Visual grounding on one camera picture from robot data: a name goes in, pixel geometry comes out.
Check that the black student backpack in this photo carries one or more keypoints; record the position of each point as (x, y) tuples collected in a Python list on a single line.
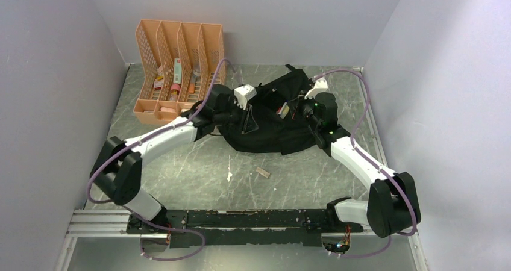
[(261, 130)]

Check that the yellow highlighter pen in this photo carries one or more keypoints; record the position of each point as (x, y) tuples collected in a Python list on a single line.
[(284, 111)]

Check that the small brown eraser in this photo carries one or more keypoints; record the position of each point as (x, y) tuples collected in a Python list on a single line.
[(263, 172)]

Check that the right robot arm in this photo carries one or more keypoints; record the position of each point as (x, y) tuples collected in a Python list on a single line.
[(392, 206)]

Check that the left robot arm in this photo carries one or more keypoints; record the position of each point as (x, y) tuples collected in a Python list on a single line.
[(118, 169)]

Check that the orange marker pen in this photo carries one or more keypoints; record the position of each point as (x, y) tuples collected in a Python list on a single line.
[(193, 79)]

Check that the pink crayon tube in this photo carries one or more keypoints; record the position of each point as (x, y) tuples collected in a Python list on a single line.
[(174, 92)]

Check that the teal stationery box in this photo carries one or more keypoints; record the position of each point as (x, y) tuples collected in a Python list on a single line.
[(177, 71)]

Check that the peach plastic desk organizer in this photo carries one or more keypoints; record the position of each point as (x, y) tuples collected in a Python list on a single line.
[(199, 46)]

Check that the red white staples box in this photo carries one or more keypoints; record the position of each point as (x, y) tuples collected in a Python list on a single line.
[(158, 82)]

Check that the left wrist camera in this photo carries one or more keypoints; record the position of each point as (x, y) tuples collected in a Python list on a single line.
[(243, 94)]

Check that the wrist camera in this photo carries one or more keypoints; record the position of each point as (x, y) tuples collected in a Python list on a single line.
[(320, 86), (243, 94)]

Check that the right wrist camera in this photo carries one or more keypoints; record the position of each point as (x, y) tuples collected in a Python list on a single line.
[(320, 86)]

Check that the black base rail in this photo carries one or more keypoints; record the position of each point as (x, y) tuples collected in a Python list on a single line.
[(306, 227)]

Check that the aluminium frame rail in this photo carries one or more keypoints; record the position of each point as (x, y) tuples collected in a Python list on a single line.
[(113, 223)]

